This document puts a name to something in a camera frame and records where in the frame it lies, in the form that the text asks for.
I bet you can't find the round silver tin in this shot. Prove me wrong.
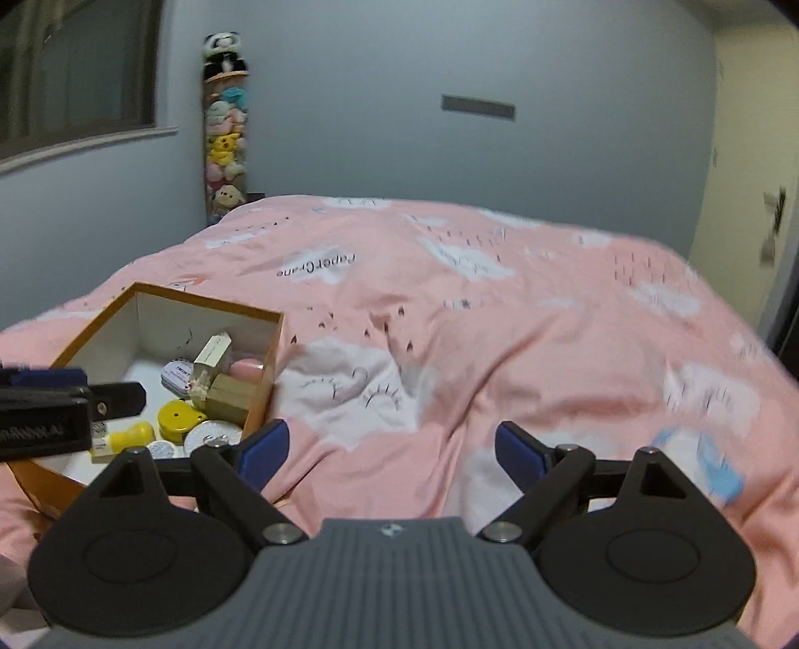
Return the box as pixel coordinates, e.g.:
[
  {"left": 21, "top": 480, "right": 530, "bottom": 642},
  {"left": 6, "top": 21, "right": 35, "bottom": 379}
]
[{"left": 183, "top": 420, "right": 242, "bottom": 456}]

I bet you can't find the small white round lid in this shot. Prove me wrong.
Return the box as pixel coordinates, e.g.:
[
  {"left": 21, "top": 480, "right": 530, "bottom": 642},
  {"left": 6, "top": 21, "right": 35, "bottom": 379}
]
[{"left": 148, "top": 439, "right": 177, "bottom": 460}]

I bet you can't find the stack of plush toys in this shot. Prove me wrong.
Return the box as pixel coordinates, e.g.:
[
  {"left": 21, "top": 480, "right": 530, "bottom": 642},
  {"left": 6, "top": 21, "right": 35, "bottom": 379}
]
[{"left": 202, "top": 31, "right": 249, "bottom": 225}]

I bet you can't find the cream door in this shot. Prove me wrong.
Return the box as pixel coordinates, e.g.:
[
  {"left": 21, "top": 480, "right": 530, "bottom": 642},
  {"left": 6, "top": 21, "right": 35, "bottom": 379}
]
[{"left": 689, "top": 24, "right": 798, "bottom": 327}]

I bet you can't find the red white mint tin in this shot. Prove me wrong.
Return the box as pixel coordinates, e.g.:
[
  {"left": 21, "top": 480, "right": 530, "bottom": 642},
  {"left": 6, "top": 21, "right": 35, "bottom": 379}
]
[{"left": 160, "top": 358, "right": 194, "bottom": 399}]

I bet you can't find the olive green cube box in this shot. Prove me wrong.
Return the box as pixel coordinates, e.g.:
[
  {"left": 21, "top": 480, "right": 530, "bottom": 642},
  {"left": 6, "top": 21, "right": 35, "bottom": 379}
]
[{"left": 202, "top": 373, "right": 257, "bottom": 427}]

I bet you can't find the orange cardboard box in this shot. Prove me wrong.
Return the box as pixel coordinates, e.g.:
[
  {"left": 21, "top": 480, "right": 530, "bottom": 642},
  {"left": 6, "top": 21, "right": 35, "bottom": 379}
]
[{"left": 9, "top": 283, "right": 285, "bottom": 518}]

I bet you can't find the pink bottle orange neck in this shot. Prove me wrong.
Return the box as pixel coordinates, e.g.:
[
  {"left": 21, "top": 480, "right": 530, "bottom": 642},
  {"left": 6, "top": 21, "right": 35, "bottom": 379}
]
[{"left": 228, "top": 357, "right": 264, "bottom": 384}]

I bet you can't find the yellow stamp bottle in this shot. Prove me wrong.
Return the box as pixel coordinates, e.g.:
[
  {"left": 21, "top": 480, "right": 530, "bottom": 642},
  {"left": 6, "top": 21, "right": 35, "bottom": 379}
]
[{"left": 89, "top": 422, "right": 156, "bottom": 461}]

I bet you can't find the yellow tape measure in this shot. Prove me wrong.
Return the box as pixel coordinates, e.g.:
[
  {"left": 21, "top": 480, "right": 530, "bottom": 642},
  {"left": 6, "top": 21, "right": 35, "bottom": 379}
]
[{"left": 157, "top": 400, "right": 207, "bottom": 445}]

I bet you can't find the black door handle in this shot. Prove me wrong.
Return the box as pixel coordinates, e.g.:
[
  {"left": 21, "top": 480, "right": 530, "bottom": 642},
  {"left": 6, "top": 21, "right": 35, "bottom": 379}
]
[{"left": 760, "top": 187, "right": 787, "bottom": 267}]

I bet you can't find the pink cloud print bedspread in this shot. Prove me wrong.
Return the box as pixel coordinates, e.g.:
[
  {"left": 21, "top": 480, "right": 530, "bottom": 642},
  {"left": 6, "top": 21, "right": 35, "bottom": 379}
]
[{"left": 1, "top": 196, "right": 798, "bottom": 648}]

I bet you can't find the dark wall plate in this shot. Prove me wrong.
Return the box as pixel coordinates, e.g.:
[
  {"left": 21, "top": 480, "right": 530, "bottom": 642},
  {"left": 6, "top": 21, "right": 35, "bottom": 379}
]
[{"left": 441, "top": 95, "right": 516, "bottom": 122}]

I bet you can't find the window frame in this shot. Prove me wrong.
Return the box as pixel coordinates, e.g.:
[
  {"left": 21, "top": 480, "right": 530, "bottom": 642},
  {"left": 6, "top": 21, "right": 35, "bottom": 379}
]
[{"left": 1, "top": 1, "right": 168, "bottom": 173}]

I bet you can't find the white patterned carton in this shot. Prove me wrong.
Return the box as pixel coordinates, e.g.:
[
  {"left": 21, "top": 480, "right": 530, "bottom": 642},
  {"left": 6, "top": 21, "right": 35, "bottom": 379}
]
[{"left": 188, "top": 331, "right": 233, "bottom": 401}]

